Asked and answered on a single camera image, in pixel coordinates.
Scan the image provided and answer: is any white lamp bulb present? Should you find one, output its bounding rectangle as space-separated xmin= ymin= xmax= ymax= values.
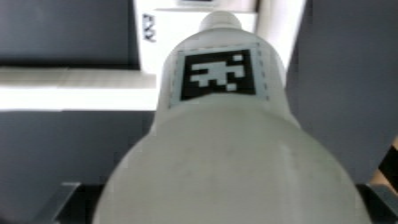
xmin=92 ymin=11 xmax=371 ymax=224

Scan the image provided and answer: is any white front fence wall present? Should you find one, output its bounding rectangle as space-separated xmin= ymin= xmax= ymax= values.
xmin=0 ymin=67 xmax=158 ymax=111

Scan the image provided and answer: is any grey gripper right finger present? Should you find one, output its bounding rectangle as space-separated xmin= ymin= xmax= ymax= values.
xmin=357 ymin=184 xmax=398 ymax=224

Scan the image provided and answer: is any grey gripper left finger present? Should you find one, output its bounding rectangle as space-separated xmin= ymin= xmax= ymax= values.
xmin=35 ymin=182 xmax=80 ymax=224

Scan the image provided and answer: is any white lamp base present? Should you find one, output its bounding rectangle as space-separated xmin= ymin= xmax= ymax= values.
xmin=131 ymin=0 xmax=307 ymax=74

